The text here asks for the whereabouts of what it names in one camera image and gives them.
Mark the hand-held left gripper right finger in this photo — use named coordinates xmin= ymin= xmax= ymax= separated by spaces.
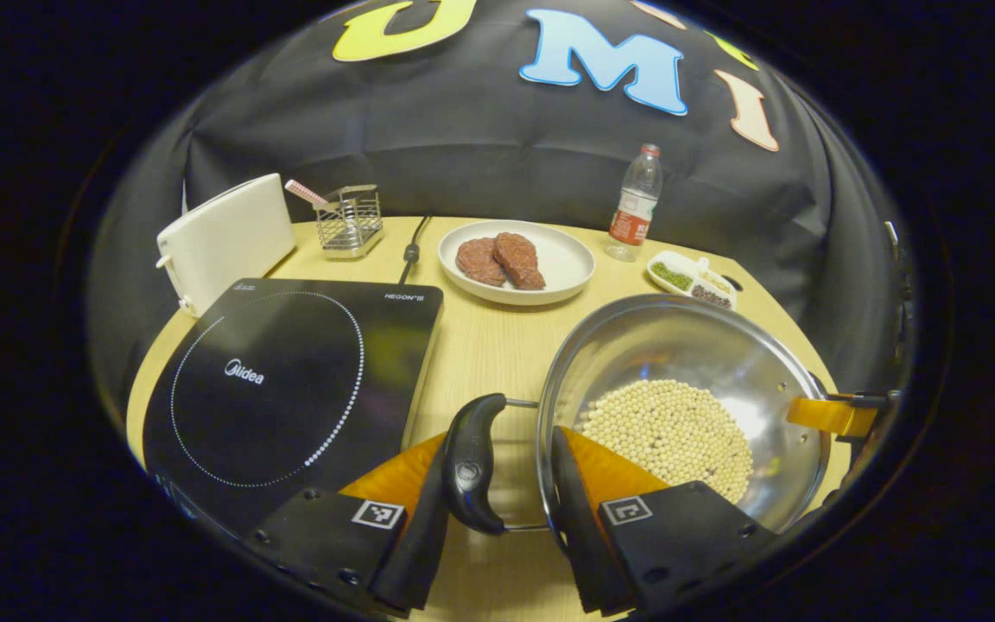
xmin=549 ymin=425 xmax=779 ymax=616

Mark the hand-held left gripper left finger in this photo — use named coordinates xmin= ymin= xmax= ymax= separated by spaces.
xmin=247 ymin=432 xmax=455 ymax=616

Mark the steel pot with black handles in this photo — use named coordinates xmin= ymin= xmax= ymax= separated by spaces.
xmin=441 ymin=294 xmax=835 ymax=554

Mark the black induction cooktop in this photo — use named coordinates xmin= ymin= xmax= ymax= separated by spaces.
xmin=142 ymin=278 xmax=445 ymax=536

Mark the pile of yellow soybeans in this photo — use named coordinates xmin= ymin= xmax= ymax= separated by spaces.
xmin=580 ymin=378 xmax=755 ymax=505

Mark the white divided bean dish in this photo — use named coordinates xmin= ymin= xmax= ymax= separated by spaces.
xmin=646 ymin=251 xmax=738 ymax=310

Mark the clear plastic water bottle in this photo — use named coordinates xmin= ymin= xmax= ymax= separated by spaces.
xmin=605 ymin=143 xmax=664 ymax=263

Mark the white round plate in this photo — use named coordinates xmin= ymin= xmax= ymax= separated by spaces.
xmin=438 ymin=219 xmax=596 ymax=307

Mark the brown meat patty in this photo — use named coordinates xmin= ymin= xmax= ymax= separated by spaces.
xmin=493 ymin=232 xmax=546 ymax=291
xmin=456 ymin=238 xmax=509 ymax=288

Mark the white toaster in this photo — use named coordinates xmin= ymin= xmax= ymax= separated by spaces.
xmin=156 ymin=173 xmax=297 ymax=318

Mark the pink stick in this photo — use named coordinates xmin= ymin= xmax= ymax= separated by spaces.
xmin=284 ymin=179 xmax=330 ymax=208

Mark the black power cable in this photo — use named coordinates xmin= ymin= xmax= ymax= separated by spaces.
xmin=398 ymin=216 xmax=431 ymax=286

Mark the metal wire basket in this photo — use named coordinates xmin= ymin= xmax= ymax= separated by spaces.
xmin=314 ymin=184 xmax=383 ymax=260

